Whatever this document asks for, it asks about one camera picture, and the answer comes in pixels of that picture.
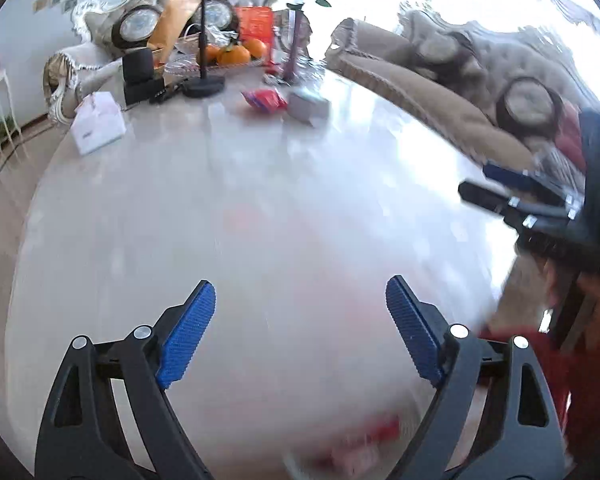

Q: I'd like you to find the black phone stand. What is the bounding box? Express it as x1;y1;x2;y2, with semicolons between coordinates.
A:
181;0;227;99

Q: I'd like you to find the flat black box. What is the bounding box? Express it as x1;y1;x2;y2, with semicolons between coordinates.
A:
124;77;167;107

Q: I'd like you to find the red snack packet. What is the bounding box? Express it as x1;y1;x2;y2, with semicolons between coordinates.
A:
241;88;289;113

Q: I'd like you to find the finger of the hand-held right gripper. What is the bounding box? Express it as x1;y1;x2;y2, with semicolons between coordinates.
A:
482;161;573;197
457;180;583;233

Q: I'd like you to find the beige tufted sofa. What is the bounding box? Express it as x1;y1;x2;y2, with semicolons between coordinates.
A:
325;10;600;181

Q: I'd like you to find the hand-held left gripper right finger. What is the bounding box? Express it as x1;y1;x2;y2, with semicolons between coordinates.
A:
385;275;568;480

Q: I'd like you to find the blurred red packet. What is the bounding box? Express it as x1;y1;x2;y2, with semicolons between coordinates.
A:
330;416;402;469

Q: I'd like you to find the purple glass vase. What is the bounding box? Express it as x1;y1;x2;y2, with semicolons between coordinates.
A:
280;7;302;84

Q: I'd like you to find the white tissue box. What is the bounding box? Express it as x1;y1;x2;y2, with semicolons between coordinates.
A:
70;92;127;156

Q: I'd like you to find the red gift box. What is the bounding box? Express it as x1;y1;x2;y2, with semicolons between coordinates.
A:
234;6;275;49

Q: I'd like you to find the small grey box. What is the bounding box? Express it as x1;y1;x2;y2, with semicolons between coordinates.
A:
286;89;331;127

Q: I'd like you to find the glass fruit tray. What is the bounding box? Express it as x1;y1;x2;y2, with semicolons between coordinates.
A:
162;35;274;75

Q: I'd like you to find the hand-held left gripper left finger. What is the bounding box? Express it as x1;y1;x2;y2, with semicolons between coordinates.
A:
34;279;217;480

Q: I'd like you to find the cream ornate sofa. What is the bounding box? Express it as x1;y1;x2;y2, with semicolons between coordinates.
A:
42;0;312;125

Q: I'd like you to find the round dark-rimmed cushion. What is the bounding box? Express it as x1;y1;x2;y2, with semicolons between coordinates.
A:
495;77;565;142
111;5;162;51
414;35;462;80
190;0;242;37

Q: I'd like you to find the yellow paper envelope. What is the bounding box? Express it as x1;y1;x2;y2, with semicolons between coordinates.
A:
147;0;202;54

